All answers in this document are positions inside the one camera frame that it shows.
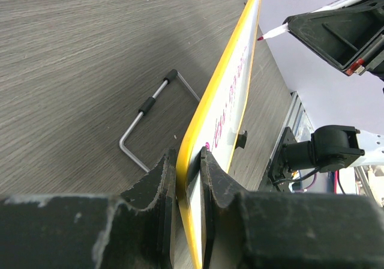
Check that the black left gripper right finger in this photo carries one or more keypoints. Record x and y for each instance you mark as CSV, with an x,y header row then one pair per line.
x,y
244,229

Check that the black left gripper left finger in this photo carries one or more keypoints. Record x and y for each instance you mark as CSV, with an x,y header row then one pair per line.
x,y
134,229

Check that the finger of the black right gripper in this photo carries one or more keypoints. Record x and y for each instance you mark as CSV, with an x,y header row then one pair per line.
x,y
349,39

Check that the yellow framed whiteboard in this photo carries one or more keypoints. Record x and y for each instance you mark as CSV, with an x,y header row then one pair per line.
x,y
216,123

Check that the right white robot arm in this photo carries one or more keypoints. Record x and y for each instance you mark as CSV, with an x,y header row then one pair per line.
x,y
331,148

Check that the black wire whiteboard stand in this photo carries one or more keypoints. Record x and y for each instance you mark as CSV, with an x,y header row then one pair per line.
x,y
145,108

